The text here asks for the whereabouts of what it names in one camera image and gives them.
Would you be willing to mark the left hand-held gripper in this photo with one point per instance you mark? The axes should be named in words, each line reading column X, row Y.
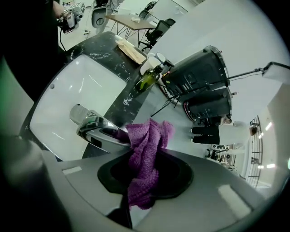
column 71, row 18

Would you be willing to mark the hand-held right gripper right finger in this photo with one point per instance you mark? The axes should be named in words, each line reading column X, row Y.
column 176, row 179

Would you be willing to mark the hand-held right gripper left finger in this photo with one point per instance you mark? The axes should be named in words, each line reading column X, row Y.
column 113, row 179

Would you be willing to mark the purple cloth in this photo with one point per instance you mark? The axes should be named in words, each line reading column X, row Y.
column 145, row 145

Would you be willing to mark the chrome faucet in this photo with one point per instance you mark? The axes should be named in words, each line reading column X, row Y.
column 95, row 127

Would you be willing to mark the person's left forearm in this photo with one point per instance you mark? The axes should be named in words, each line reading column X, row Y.
column 57, row 10

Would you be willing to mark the grey oval pod device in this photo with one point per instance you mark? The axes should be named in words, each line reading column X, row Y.
column 99, row 17
column 145, row 12

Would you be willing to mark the black marble vanity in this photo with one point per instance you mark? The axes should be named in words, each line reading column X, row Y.
column 102, row 48

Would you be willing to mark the person's black shirt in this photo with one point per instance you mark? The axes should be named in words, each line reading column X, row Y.
column 27, row 34

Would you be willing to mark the white sink basin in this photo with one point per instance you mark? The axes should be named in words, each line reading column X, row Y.
column 74, row 79

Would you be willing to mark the white crumpled tissue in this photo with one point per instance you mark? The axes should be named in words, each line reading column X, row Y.
column 136, row 20

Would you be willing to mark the black metal railing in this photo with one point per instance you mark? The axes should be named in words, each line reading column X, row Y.
column 256, row 154

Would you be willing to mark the black office chair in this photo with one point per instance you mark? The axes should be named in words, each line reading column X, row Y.
column 158, row 31

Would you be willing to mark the green glass bottle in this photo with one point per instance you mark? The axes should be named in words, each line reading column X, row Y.
column 148, row 78

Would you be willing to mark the white partition panel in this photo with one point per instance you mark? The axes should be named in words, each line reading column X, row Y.
column 192, row 27

